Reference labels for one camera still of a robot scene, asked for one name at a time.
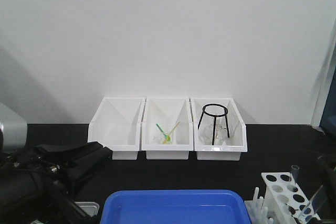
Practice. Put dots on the right white storage bin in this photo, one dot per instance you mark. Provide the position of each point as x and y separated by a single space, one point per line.
234 146

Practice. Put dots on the white test tube rack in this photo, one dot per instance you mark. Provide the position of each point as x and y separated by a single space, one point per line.
283 202

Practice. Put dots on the blue-grey pegboard drying rack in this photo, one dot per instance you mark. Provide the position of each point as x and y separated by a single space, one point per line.
327 122

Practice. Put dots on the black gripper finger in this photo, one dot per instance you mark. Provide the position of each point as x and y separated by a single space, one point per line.
327 175

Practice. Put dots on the white storage bin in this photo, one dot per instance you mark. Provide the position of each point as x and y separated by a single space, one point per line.
234 146
167 112
117 125

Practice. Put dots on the left white storage bin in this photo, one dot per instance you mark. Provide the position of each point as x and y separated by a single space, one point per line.
117 125

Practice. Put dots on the middle white storage bin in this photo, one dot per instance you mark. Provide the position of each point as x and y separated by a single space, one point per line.
167 112

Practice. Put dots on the black wire tripod stand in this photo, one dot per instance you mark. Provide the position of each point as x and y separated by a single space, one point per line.
214 113

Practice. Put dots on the clear glass test tube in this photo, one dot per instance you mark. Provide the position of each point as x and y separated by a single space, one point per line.
313 203

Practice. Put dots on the clear glass flask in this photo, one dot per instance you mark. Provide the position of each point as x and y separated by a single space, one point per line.
210 135

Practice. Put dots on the test tube in rack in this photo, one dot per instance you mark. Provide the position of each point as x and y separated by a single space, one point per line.
294 177

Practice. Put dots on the green plastic spoon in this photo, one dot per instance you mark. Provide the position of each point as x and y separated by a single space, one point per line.
166 136

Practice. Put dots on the blue plastic tray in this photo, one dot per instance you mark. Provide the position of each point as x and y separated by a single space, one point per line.
175 206

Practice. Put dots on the grey metal tray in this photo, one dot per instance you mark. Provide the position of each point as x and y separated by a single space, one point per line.
89 207

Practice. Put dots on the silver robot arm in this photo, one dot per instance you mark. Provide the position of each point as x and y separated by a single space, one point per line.
14 131

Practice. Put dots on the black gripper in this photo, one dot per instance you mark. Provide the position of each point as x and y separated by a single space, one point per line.
38 183

